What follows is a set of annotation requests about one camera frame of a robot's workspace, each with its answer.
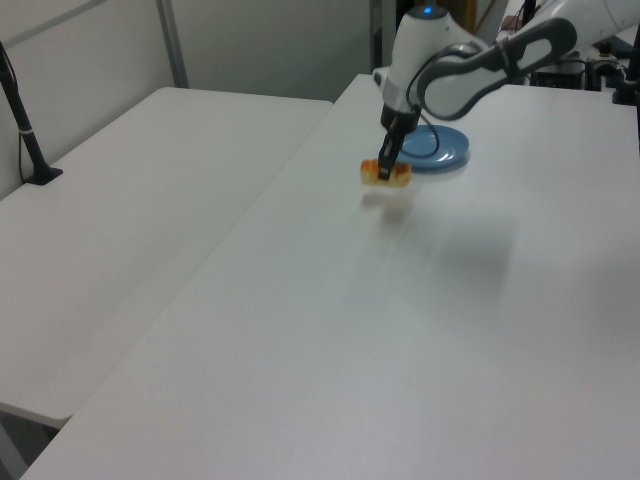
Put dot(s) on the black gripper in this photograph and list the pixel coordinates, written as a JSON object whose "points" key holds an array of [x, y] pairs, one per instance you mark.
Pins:
{"points": [[399, 116]]}

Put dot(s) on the orange glazed bread piece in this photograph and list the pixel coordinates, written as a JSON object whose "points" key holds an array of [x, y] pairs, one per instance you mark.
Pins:
{"points": [[400, 177]]}

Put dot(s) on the black electronics box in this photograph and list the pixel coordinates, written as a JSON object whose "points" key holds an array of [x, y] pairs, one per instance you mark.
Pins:
{"points": [[560, 76]]}

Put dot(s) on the black clamped pole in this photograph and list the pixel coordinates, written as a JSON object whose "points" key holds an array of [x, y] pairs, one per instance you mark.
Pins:
{"points": [[631, 70]]}

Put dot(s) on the grey metal clamp bracket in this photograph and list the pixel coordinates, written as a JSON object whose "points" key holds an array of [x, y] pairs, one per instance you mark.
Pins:
{"points": [[602, 65]]}

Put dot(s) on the black camera stand pole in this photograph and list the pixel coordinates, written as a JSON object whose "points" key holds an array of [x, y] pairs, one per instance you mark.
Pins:
{"points": [[25, 130]]}

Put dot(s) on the blue round plate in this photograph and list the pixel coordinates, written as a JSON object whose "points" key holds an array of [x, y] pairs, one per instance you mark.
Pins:
{"points": [[450, 145]]}

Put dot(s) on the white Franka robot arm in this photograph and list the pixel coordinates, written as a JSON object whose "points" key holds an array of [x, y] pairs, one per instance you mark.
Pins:
{"points": [[425, 35]]}

